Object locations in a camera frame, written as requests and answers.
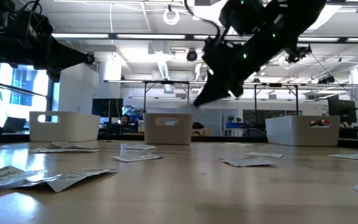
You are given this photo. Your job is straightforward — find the round black ceiling camera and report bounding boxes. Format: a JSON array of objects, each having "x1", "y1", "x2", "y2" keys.
[{"x1": 186, "y1": 49, "x2": 199, "y2": 63}]

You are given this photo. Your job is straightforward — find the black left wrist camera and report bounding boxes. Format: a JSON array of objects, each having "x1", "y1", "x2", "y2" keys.
[{"x1": 9, "y1": 8, "x2": 54, "y2": 41}]

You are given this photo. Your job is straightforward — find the white ceiling ring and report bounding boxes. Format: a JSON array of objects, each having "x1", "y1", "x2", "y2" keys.
[{"x1": 162, "y1": 8, "x2": 181, "y2": 27}]

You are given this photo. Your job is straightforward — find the blue storage bin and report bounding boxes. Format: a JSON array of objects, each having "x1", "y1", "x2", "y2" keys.
[{"x1": 226, "y1": 122, "x2": 254, "y2": 130}]

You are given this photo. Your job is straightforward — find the window with dark frame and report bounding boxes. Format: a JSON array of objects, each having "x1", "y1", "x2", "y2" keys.
[{"x1": 0, "y1": 60, "x2": 55, "y2": 129}]

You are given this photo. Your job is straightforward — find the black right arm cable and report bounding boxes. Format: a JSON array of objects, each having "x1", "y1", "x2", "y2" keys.
[{"x1": 183, "y1": 0, "x2": 223, "y2": 43}]

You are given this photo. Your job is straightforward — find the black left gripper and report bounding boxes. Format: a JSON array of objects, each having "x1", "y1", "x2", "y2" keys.
[{"x1": 11, "y1": 32, "x2": 89, "y2": 82}]

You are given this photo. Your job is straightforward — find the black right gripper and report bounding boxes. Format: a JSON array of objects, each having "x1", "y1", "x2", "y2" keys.
[{"x1": 193, "y1": 39, "x2": 260, "y2": 108}]

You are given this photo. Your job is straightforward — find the black metal stand frame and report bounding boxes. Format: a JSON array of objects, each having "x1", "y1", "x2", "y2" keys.
[
  {"x1": 142, "y1": 80, "x2": 191, "y2": 114},
  {"x1": 253, "y1": 82, "x2": 300, "y2": 116}
]

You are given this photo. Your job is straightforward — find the white barcode packet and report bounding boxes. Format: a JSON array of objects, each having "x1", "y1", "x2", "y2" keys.
[
  {"x1": 70, "y1": 143, "x2": 99, "y2": 150},
  {"x1": 110, "y1": 152, "x2": 163, "y2": 163}
]

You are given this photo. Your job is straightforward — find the packets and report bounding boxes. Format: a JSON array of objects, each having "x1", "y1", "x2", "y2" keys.
[{"x1": 328, "y1": 153, "x2": 358, "y2": 162}]

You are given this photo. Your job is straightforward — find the brown cardboard boxes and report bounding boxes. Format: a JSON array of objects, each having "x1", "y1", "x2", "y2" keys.
[{"x1": 193, "y1": 126, "x2": 214, "y2": 136}]

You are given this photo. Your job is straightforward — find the dark laptop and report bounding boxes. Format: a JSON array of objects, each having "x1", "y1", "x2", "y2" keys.
[{"x1": 2, "y1": 116, "x2": 28, "y2": 133}]

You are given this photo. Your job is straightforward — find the black computer monitor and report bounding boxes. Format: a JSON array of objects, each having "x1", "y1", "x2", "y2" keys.
[
  {"x1": 327, "y1": 97, "x2": 358, "y2": 124},
  {"x1": 91, "y1": 98, "x2": 124, "y2": 118}
]

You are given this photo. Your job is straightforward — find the white plastic bin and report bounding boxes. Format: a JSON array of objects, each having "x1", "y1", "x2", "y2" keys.
[
  {"x1": 29, "y1": 111, "x2": 101, "y2": 143},
  {"x1": 265, "y1": 114, "x2": 341, "y2": 147},
  {"x1": 143, "y1": 112, "x2": 194, "y2": 146}
]

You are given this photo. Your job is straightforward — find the black ceiling camera rig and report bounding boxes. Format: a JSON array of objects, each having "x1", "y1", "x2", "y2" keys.
[
  {"x1": 285, "y1": 44, "x2": 313, "y2": 65},
  {"x1": 318, "y1": 75, "x2": 336, "y2": 85}
]

